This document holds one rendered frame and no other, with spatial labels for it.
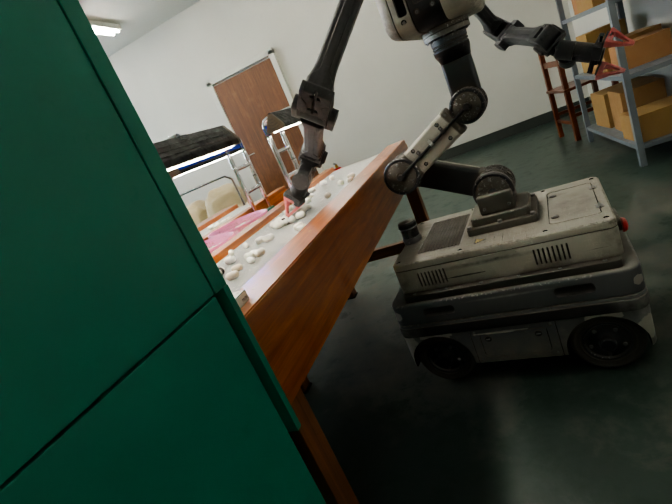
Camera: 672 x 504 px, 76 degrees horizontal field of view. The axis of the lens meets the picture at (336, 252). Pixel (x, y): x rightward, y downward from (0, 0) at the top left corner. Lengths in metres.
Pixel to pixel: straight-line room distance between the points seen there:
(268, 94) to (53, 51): 5.58
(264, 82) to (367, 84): 1.36
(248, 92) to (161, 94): 1.34
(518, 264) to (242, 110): 5.29
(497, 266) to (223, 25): 5.50
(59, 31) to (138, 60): 6.47
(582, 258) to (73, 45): 1.25
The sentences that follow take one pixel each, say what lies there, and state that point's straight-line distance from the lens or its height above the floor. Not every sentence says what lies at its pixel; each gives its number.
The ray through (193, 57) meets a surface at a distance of 6.63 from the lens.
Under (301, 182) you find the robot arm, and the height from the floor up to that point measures 0.86.
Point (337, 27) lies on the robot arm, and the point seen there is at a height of 1.16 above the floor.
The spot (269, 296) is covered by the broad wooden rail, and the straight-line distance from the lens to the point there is 0.79.
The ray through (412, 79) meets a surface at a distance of 5.75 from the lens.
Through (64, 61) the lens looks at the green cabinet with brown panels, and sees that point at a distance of 0.60.
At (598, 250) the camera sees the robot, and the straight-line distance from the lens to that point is 1.39.
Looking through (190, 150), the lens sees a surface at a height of 1.06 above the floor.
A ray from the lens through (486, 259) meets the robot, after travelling 1.40.
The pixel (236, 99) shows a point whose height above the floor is 1.75.
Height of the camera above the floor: 0.99
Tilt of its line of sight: 16 degrees down
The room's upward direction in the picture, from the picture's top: 23 degrees counter-clockwise
